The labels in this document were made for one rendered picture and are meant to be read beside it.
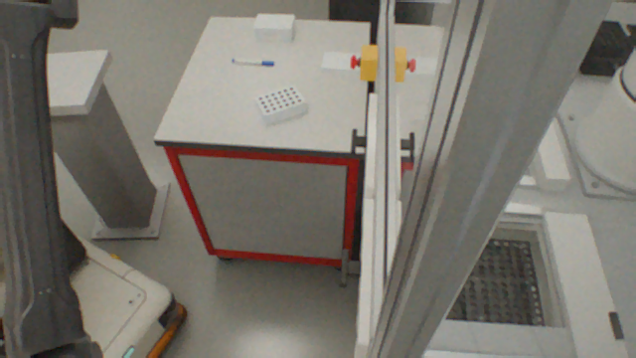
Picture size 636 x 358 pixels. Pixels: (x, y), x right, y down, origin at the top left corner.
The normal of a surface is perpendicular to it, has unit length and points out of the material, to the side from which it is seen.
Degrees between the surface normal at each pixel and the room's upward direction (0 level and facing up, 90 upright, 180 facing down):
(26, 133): 59
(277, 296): 0
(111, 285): 0
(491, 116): 90
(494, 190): 90
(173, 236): 0
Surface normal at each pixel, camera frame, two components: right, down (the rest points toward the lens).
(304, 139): -0.02, -0.62
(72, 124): 0.04, 0.78
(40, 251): 0.71, 0.04
